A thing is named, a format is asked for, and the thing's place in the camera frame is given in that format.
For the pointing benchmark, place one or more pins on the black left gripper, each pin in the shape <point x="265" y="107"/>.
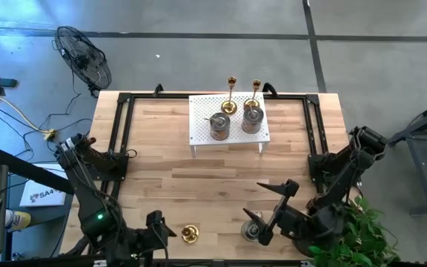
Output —
<point x="154" y="237"/>

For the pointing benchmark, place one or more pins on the candle tin with orange label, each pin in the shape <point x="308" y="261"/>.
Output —
<point x="252" y="122"/>
<point x="219" y="128"/>

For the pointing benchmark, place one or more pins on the tall gold candlestick holder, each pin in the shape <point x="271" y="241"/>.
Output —
<point x="252" y="102"/>
<point x="229" y="107"/>

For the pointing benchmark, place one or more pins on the short gold candlestick holder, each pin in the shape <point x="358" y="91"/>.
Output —
<point x="190" y="237"/>

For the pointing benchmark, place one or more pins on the green leafy plant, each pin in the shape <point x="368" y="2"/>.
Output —
<point x="358" y="244"/>

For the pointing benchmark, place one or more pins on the white perforated metal shelf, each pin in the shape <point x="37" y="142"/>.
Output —
<point x="202" y="130"/>

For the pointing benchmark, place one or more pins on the black floor fan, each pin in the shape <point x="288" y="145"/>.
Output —
<point x="83" y="59"/>

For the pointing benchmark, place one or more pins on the yellow power plug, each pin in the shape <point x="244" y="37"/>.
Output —
<point x="49" y="133"/>

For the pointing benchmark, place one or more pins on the white paper sheet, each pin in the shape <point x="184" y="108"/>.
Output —
<point x="43" y="194"/>

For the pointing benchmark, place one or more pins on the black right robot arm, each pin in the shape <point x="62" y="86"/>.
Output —
<point x="347" y="167"/>

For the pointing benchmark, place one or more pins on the black desk beam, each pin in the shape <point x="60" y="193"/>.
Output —
<point x="32" y="170"/>

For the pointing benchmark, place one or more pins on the silver metal candle tin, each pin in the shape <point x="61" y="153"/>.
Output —
<point x="250" y="231"/>

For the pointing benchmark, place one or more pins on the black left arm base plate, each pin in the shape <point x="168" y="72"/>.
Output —
<point x="121" y="174"/>

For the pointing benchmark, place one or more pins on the black plant pot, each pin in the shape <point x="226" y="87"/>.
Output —
<point x="304" y="249"/>

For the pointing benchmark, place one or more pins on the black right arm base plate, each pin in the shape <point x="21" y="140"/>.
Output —
<point x="315" y="163"/>

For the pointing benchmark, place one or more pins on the yellow and white spray can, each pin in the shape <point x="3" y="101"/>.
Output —
<point x="19" y="219"/>

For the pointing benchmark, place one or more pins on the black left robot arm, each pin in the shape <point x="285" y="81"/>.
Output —
<point x="87" y="200"/>

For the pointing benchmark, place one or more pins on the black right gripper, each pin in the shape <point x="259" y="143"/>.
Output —
<point x="291" y="220"/>

